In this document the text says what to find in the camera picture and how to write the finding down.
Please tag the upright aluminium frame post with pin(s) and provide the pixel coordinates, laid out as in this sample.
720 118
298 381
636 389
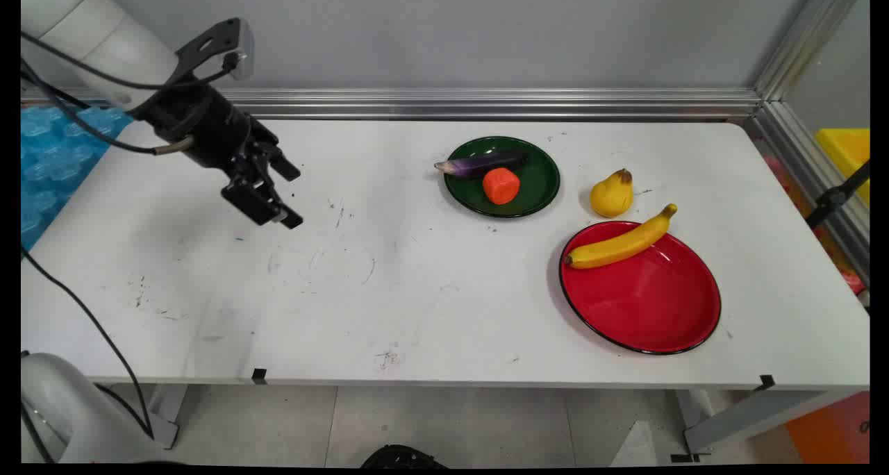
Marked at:
806 41

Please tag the yellow toy pear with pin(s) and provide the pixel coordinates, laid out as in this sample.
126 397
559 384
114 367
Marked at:
611 196

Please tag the red round plate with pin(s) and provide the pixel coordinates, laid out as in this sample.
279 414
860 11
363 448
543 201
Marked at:
646 301

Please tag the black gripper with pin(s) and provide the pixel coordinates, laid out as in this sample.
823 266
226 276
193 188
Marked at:
205 128

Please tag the orange toy carrot piece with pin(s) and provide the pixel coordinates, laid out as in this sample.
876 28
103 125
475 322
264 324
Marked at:
501 186

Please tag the red pink packaging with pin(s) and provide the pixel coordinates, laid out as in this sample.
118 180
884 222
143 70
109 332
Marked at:
830 249

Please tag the blue bubble wrap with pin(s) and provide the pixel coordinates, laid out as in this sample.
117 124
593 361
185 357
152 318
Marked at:
52 162

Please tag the purple toy eggplant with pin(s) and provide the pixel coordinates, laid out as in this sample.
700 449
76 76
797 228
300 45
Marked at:
486 163

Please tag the yellow plastic box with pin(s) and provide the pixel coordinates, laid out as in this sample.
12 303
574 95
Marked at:
849 152

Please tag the yellow toy banana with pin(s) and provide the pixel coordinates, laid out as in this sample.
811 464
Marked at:
618 246

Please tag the green round plate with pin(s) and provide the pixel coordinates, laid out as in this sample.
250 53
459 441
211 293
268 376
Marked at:
538 180

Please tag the orange box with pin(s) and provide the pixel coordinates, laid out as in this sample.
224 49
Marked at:
833 430

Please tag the white table leg with foot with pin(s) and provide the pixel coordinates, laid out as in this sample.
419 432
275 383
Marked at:
750 419

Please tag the short aluminium frame rail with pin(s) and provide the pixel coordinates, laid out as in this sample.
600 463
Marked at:
812 176

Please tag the black round object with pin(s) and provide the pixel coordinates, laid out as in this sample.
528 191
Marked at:
403 457

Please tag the long aluminium frame rail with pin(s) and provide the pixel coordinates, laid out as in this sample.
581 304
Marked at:
486 103

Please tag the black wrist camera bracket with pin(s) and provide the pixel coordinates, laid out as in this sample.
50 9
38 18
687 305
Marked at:
208 44

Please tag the black tape marker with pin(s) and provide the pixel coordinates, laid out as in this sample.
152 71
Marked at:
767 382
259 376

